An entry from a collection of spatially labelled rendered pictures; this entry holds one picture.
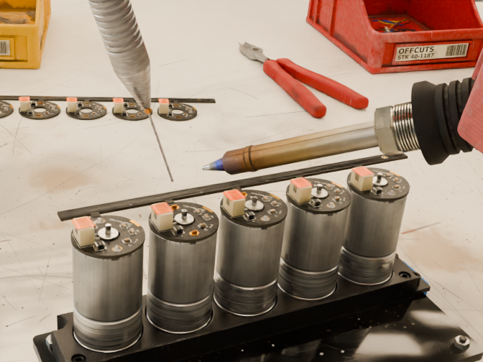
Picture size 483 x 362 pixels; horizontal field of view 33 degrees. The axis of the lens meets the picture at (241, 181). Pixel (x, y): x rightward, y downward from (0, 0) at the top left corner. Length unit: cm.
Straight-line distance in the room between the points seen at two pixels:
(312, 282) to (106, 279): 9
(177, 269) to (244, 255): 3
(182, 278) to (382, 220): 9
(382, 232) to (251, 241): 6
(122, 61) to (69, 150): 24
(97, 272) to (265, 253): 6
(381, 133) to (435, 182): 24
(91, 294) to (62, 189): 16
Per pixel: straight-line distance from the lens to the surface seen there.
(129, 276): 28
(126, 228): 29
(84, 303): 29
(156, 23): 68
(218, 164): 27
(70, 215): 29
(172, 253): 29
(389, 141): 24
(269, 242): 30
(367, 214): 33
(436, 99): 24
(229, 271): 31
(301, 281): 33
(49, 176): 45
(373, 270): 34
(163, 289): 30
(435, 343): 34
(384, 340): 33
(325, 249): 32
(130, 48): 24
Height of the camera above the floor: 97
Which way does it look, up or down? 29 degrees down
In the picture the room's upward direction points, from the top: 5 degrees clockwise
